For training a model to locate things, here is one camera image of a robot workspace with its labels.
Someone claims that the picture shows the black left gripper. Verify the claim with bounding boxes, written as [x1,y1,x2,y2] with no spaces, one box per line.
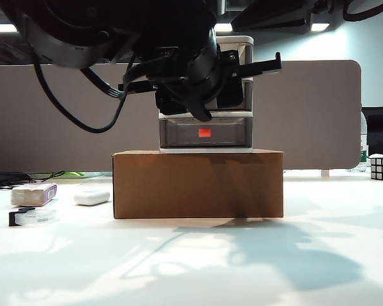
[117,28,282,122]

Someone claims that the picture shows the transparent tape dispenser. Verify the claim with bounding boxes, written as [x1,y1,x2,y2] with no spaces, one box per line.
[8,207,58,228]

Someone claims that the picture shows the brown cardboard box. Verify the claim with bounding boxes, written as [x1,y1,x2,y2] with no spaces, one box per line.
[111,149,284,220]

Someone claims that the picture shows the grey-brown desk partition panel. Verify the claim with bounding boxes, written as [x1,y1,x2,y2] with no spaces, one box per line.
[0,59,362,175]

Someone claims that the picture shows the white earbud case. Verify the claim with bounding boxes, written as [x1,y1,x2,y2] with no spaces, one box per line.
[73,190,111,207]

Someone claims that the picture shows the white pack with purple label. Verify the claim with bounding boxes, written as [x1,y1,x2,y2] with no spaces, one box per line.
[11,183,58,207]

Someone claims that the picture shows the long ceiling light strip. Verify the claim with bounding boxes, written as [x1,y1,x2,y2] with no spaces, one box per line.
[0,22,330,33]

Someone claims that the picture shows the white plastic drawer cabinet frame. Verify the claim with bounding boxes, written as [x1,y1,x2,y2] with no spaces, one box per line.
[158,35,255,155]

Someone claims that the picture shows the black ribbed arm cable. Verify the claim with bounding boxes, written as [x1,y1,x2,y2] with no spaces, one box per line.
[81,65,128,98]

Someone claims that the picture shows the black looping arm cable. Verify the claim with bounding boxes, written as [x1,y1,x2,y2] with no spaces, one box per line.
[31,54,138,134]

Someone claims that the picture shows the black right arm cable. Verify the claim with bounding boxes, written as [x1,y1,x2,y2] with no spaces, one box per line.
[342,0,383,22]

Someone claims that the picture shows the black cables behind desk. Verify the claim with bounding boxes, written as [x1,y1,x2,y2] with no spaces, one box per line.
[0,171,66,191]

